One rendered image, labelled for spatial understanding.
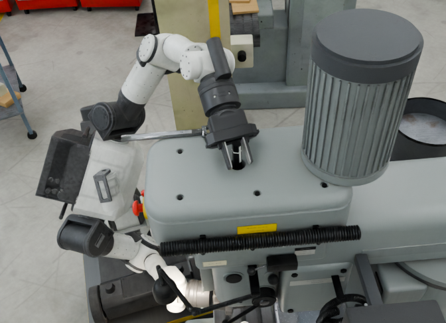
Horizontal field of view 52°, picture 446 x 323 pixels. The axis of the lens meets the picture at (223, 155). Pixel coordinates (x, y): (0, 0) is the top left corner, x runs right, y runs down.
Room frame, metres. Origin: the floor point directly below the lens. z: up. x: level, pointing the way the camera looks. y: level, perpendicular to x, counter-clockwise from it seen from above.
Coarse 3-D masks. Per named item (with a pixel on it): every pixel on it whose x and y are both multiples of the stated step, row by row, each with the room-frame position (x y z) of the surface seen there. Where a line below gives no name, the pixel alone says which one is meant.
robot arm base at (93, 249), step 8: (72, 216) 0.97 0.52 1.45; (64, 224) 0.95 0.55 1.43; (80, 224) 0.95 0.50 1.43; (88, 224) 0.92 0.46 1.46; (96, 224) 0.91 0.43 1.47; (104, 224) 0.93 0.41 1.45; (88, 232) 0.89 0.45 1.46; (96, 232) 0.89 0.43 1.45; (104, 232) 0.91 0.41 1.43; (112, 232) 0.93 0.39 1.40; (56, 240) 0.91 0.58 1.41; (88, 240) 0.86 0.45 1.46; (96, 240) 0.88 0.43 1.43; (104, 240) 0.89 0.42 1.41; (88, 248) 0.84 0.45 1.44; (96, 248) 0.86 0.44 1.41; (104, 248) 0.88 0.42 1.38; (96, 256) 0.84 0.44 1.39
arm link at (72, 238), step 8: (72, 224) 0.95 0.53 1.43; (64, 232) 0.92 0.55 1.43; (72, 232) 0.91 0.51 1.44; (80, 232) 0.90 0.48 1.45; (64, 240) 0.90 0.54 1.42; (72, 240) 0.88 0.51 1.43; (80, 240) 0.87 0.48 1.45; (112, 240) 0.93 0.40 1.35; (64, 248) 0.90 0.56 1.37; (72, 248) 0.87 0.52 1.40; (80, 248) 0.86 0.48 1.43; (112, 248) 0.91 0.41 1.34
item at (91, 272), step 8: (88, 256) 1.50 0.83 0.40; (192, 256) 1.45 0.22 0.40; (88, 264) 1.45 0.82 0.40; (96, 264) 1.45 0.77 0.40; (88, 272) 1.40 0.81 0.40; (96, 272) 1.39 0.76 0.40; (88, 280) 1.35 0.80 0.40; (96, 280) 1.34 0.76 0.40; (88, 288) 1.30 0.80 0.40; (88, 304) 1.20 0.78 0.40; (160, 304) 1.17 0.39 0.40; (88, 312) 1.15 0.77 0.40; (136, 312) 1.13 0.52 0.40; (144, 312) 1.13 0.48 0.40; (152, 312) 1.13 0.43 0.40; (160, 312) 1.12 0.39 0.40; (168, 312) 1.12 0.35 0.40; (176, 312) 1.11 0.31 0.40; (184, 312) 1.11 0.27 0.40; (208, 312) 1.12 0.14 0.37; (88, 320) 1.11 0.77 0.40; (112, 320) 1.10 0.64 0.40; (120, 320) 1.09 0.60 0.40; (128, 320) 1.09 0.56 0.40; (136, 320) 1.09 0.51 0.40; (144, 320) 1.08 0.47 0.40; (152, 320) 1.08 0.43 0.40; (160, 320) 1.08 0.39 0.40; (168, 320) 1.07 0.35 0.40; (176, 320) 1.08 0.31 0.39; (184, 320) 1.09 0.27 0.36
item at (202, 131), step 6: (204, 126) 0.87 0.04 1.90; (156, 132) 0.86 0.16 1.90; (162, 132) 0.86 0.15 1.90; (168, 132) 0.86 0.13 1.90; (174, 132) 0.85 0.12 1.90; (180, 132) 0.85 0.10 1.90; (186, 132) 0.85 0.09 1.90; (192, 132) 0.85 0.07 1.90; (198, 132) 0.85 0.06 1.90; (204, 132) 0.85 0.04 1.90; (126, 138) 0.85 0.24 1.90; (132, 138) 0.84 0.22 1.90; (138, 138) 0.84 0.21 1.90; (144, 138) 0.84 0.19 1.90; (150, 138) 0.84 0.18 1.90; (156, 138) 0.84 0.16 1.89; (162, 138) 0.84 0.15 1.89
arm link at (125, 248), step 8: (136, 232) 1.04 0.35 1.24; (120, 240) 0.95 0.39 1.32; (128, 240) 0.97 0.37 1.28; (136, 240) 0.99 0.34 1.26; (144, 240) 0.99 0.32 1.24; (152, 240) 1.01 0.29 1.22; (120, 248) 0.93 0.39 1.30; (128, 248) 0.94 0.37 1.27; (136, 248) 0.96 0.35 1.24; (104, 256) 0.90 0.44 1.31; (112, 256) 0.91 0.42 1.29; (120, 256) 0.92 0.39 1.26; (128, 256) 0.93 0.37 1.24; (128, 264) 0.93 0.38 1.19; (136, 272) 0.91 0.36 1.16
